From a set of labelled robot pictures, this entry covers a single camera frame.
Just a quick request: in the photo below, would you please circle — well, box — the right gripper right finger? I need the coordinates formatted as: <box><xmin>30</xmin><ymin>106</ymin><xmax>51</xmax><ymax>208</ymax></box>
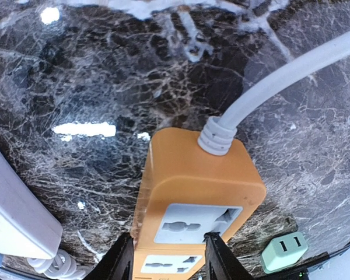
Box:
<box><xmin>204</xmin><ymin>232</ymin><xmax>254</xmax><ymax>280</ymax></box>

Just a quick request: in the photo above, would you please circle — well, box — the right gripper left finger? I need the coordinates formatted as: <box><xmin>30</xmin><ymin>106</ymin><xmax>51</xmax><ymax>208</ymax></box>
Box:
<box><xmin>83</xmin><ymin>233</ymin><xmax>134</xmax><ymax>280</ymax></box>

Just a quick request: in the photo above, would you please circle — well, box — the green plug adapter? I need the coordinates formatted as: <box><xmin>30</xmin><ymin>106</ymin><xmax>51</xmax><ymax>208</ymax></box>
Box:
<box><xmin>261</xmin><ymin>232</ymin><xmax>308</xmax><ymax>274</ymax></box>

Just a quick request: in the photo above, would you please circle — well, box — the orange power strip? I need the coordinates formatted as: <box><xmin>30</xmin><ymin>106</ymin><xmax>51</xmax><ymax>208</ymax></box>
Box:
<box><xmin>131</xmin><ymin>128</ymin><xmax>267</xmax><ymax>279</ymax></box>

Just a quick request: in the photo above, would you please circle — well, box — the white multicolour power strip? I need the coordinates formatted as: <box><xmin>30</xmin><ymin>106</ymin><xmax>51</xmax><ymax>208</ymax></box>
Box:
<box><xmin>0</xmin><ymin>152</ymin><xmax>62</xmax><ymax>260</ymax></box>

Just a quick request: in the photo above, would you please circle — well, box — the white orange strip cable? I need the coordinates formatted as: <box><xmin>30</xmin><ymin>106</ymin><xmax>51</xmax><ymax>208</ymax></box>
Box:
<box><xmin>197</xmin><ymin>24</ymin><xmax>350</xmax><ymax>157</ymax></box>

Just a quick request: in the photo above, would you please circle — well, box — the white power strip cable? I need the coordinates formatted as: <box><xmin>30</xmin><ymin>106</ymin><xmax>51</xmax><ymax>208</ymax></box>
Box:
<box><xmin>26</xmin><ymin>247</ymin><xmax>87</xmax><ymax>279</ymax></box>

